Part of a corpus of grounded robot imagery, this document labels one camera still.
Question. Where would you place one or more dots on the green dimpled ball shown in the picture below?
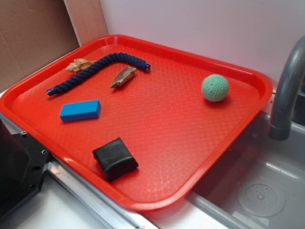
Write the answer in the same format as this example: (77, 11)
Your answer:
(215, 88)

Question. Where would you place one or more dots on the brown wood fragment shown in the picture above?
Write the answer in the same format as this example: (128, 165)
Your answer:
(123, 77)

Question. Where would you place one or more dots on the brown cardboard panel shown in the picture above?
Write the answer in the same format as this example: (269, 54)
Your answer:
(34, 33)

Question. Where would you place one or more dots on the red plastic tray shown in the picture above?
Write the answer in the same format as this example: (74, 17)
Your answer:
(171, 130)

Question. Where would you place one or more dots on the grey toy faucet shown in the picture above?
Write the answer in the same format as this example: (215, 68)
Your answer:
(289, 101)

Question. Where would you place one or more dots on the grey toy sink basin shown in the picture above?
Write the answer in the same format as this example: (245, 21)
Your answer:
(258, 183)

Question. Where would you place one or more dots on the silver metal rail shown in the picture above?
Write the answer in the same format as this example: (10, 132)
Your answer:
(68, 202)

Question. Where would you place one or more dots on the tan seashell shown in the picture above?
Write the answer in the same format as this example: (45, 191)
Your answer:
(79, 65)

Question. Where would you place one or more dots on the blue rectangular block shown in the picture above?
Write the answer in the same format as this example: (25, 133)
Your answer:
(80, 111)

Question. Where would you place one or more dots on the black folded rubber piece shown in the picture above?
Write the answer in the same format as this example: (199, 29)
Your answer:
(115, 159)

